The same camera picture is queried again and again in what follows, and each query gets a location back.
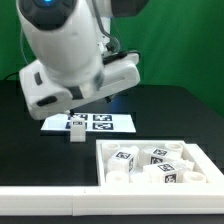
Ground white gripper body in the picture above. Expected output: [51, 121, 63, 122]
[19, 51, 140, 120]

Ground white square tabletop tray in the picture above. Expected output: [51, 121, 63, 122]
[96, 139, 224, 185]

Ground white marker base sheet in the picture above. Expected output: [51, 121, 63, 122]
[41, 113, 136, 133]

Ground white L-shaped corner fence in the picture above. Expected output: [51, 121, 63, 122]
[0, 143, 224, 217]

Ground black cables on table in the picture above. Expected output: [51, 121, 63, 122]
[2, 71, 22, 82]

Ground grey cable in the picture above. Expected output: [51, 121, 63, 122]
[19, 29, 31, 64]

